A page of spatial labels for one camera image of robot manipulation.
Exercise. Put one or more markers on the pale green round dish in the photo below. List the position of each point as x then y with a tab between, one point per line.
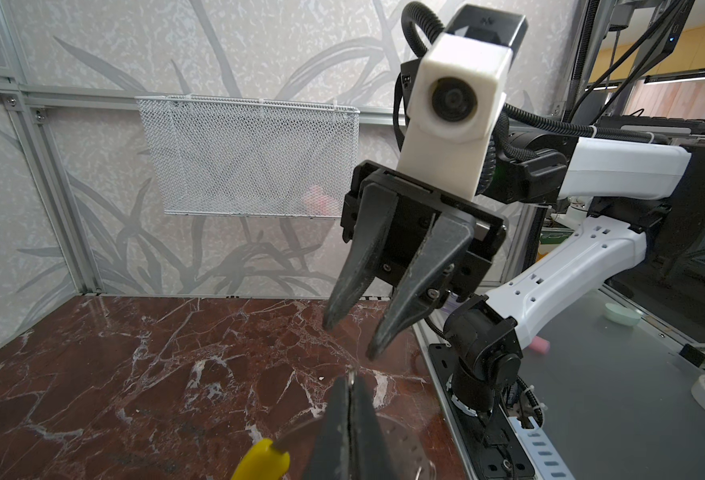
621	315

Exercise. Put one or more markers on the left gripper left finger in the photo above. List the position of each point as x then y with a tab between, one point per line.
330	457

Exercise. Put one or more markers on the white wire mesh basket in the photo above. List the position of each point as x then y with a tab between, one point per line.
247	157

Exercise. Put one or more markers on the pink cylinder on bench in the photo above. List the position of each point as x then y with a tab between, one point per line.
539	345

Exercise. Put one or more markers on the keyring with yellow tag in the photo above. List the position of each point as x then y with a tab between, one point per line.
275	459

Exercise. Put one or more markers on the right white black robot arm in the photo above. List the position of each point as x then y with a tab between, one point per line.
645	195

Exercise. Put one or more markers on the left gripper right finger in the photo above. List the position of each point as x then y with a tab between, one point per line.
369	454

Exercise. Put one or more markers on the pink object in basket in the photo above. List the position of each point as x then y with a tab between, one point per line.
319	204

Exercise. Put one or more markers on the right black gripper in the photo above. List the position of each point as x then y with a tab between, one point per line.
422	241

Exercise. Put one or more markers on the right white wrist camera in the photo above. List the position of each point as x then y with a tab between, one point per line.
455	101

